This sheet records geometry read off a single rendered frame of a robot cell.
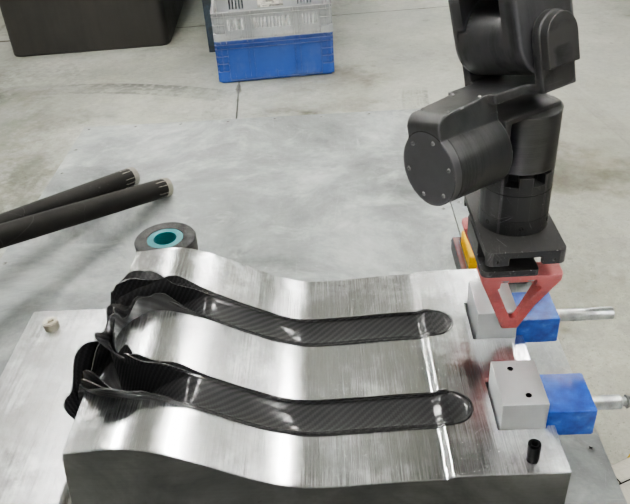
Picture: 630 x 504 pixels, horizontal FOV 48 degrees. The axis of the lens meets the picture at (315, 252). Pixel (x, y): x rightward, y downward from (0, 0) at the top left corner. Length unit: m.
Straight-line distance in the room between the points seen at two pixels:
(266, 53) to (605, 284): 2.16
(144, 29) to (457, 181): 4.04
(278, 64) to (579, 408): 3.30
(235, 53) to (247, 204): 2.72
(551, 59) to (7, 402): 0.55
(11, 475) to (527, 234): 0.47
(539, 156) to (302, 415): 0.29
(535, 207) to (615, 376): 1.42
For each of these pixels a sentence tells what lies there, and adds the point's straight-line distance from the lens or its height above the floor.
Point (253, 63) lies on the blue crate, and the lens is 3.77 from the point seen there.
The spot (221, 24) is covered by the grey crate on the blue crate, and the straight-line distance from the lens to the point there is 3.71.
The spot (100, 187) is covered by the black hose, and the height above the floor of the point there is 0.83.
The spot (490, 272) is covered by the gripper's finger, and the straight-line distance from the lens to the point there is 0.60.
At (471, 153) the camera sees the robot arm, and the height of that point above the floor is 1.10.
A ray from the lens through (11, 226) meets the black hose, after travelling 0.95.
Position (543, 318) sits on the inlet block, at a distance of 0.68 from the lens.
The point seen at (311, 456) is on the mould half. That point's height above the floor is 0.88.
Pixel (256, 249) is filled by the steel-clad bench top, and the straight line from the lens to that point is 0.96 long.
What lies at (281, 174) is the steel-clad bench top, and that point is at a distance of 1.14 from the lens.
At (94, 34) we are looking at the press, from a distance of 4.56.
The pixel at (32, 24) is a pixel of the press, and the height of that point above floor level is 0.19.
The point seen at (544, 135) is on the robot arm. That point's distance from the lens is 0.57.
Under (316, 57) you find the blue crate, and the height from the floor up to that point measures 0.09.
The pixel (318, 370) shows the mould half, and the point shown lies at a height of 0.88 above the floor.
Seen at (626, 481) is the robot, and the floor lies 0.28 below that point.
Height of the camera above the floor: 1.33
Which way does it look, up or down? 34 degrees down
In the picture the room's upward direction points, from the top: 4 degrees counter-clockwise
